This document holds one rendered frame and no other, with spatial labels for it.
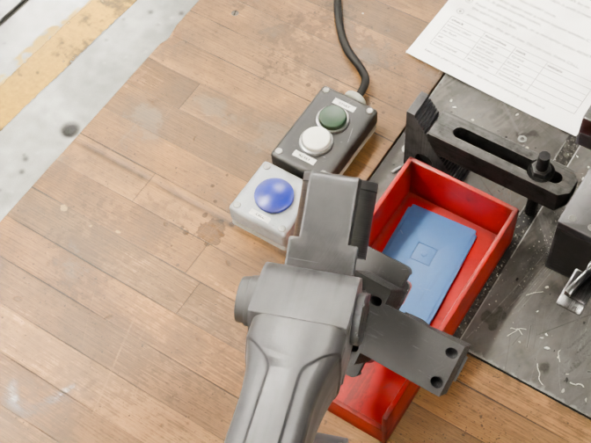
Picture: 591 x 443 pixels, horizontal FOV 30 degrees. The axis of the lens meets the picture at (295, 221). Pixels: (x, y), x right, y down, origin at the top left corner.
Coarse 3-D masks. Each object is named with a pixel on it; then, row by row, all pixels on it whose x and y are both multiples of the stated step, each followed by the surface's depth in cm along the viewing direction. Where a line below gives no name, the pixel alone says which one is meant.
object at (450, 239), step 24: (408, 216) 111; (432, 216) 111; (408, 240) 110; (432, 240) 109; (456, 240) 109; (408, 264) 108; (432, 264) 108; (456, 264) 108; (432, 288) 107; (408, 312) 105
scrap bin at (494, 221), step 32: (416, 160) 108; (384, 192) 107; (416, 192) 112; (448, 192) 109; (480, 192) 106; (384, 224) 110; (480, 224) 110; (512, 224) 105; (480, 256) 109; (480, 288) 106; (448, 320) 99; (352, 384) 102; (384, 384) 102; (416, 384) 100; (352, 416) 99; (384, 416) 95
